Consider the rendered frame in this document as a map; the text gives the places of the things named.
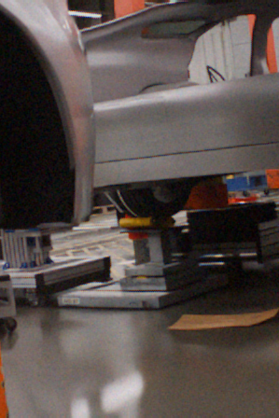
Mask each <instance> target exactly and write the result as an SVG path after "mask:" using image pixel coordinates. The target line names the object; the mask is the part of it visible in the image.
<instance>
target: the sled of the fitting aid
mask: <svg viewBox="0 0 279 418"><path fill-rule="evenodd" d="M208 276H210V270H209V265H200V263H199V265H196V266H193V267H189V268H185V269H182V270H179V272H173V273H170V274H166V275H163V276H128V277H124V278H121V279H120V287H121V290H138V291H139V290H156V291H166V290H169V289H172V288H174V287H177V286H182V285H185V284H188V283H192V282H195V281H199V280H202V279H204V278H207V277H208Z"/></svg>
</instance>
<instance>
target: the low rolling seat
mask: <svg viewBox="0 0 279 418"><path fill-rule="evenodd" d="M3 286H6V287H7V299H8V302H7V301H4V300H0V326H2V325H3V324H4V323H5V327H7V329H8V330H15V329H16V326H17V321H16V319H14V318H12V317H11V315H15V314H16V309H15V301H14V293H13V285H12V280H11V279H10V275H9V274H8V273H3V272H0V287H3Z"/></svg>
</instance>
